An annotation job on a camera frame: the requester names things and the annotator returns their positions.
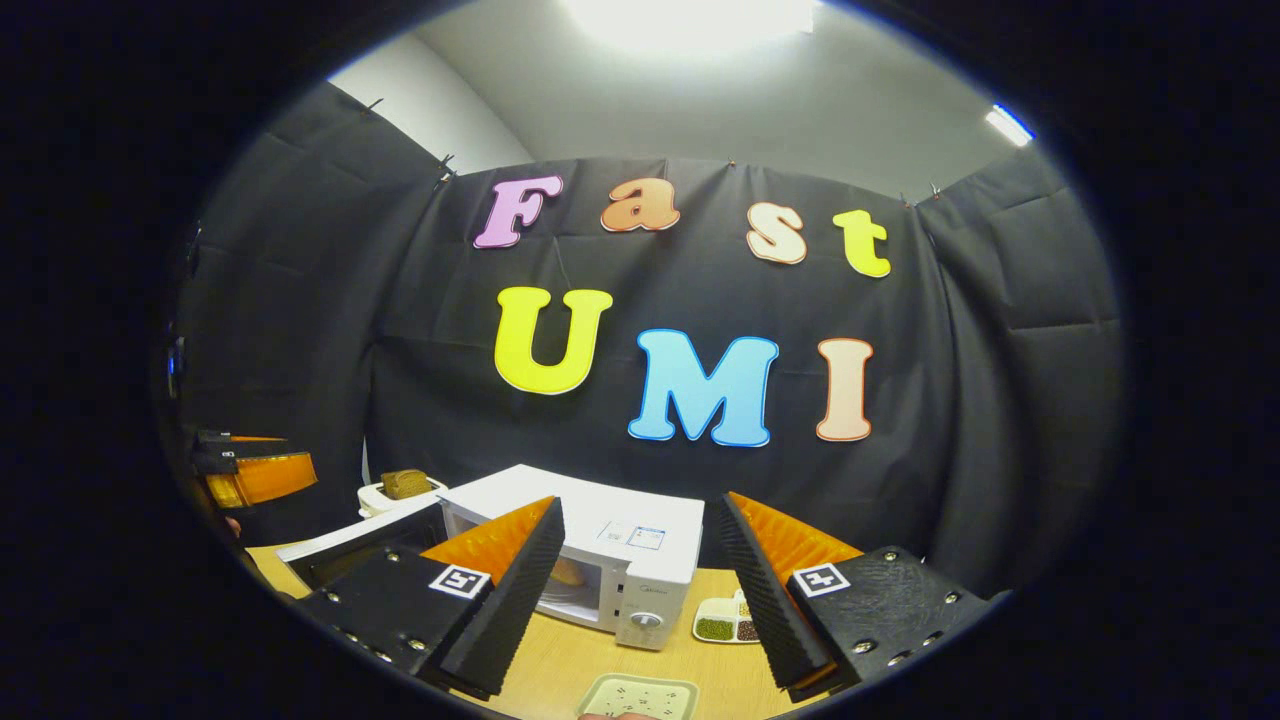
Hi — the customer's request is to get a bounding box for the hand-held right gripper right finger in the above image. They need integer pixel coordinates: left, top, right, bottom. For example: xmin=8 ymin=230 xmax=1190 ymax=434
xmin=715 ymin=490 xmax=1001 ymax=703

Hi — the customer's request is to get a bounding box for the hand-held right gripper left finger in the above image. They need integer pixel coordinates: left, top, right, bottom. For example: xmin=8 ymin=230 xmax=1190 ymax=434
xmin=295 ymin=497 xmax=566 ymax=701

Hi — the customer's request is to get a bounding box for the white microwave oven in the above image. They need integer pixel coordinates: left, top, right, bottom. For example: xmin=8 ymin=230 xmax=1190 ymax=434
xmin=277 ymin=463 xmax=706 ymax=653

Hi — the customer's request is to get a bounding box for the white divided bean dish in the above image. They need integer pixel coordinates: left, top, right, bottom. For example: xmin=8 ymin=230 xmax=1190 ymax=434
xmin=693 ymin=588 xmax=761 ymax=644

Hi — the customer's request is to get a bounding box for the white toaster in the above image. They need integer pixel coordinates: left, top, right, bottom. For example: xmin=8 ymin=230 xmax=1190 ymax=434
xmin=358 ymin=478 xmax=449 ymax=519

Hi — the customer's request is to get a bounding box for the black backdrop cloth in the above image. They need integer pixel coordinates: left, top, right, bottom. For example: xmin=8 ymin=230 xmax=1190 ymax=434
xmin=170 ymin=80 xmax=1126 ymax=601

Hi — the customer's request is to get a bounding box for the pale green rectangular tray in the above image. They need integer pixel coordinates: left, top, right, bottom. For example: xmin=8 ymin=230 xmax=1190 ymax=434
xmin=577 ymin=673 xmax=701 ymax=720

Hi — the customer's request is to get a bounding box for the small ceiling light panel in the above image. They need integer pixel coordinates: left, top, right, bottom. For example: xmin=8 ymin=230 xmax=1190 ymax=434
xmin=985 ymin=103 xmax=1034 ymax=148

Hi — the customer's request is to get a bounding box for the large ceiling light panel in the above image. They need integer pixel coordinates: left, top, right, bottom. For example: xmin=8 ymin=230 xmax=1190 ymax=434
xmin=560 ymin=0 xmax=816 ymax=53

